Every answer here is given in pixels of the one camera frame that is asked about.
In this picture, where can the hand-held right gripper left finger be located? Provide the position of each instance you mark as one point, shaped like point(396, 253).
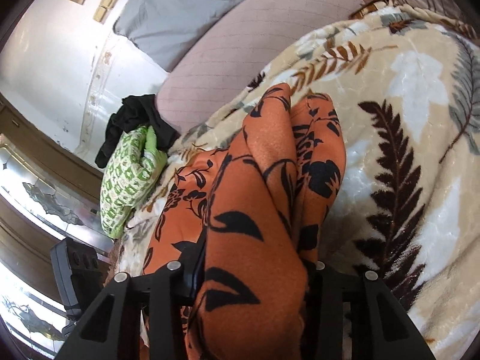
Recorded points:
point(187, 275)

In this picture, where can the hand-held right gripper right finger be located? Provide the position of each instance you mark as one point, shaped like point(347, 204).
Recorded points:
point(332, 283)

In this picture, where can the orange floral garment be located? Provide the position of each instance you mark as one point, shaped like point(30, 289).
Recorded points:
point(255, 202)

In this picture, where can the mirrored wardrobe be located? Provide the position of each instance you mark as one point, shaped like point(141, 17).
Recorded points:
point(33, 202)

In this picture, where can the green patterned cloth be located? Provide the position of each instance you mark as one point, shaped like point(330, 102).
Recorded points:
point(125, 180)

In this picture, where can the beige leaf-print blanket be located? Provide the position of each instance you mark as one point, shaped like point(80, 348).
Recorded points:
point(412, 157)

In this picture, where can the black cloth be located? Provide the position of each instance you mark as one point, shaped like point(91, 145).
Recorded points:
point(129, 118)

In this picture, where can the grey pillow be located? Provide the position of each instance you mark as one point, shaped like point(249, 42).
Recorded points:
point(187, 3)

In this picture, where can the small beige wall switch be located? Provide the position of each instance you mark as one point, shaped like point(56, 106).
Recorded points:
point(100, 13)

